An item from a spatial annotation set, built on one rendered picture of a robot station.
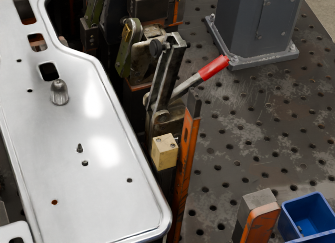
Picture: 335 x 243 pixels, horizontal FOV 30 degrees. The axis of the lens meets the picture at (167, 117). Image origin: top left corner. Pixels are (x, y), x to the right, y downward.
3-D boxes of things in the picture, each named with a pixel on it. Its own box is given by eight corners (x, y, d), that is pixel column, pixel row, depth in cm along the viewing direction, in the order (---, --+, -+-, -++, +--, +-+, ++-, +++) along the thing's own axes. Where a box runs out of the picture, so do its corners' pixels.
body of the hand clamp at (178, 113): (137, 207, 137) (145, 101, 111) (166, 198, 140) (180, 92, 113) (147, 229, 134) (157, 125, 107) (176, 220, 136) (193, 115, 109)
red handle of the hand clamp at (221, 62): (145, 98, 109) (220, 46, 106) (151, 104, 111) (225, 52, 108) (154, 116, 107) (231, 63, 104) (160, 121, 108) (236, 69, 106)
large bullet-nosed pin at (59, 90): (50, 101, 118) (47, 76, 113) (66, 97, 119) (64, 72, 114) (54, 113, 116) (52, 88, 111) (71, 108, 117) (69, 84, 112)
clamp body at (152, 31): (111, 142, 149) (112, 23, 121) (155, 130, 152) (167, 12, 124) (124, 172, 144) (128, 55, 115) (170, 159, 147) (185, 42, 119)
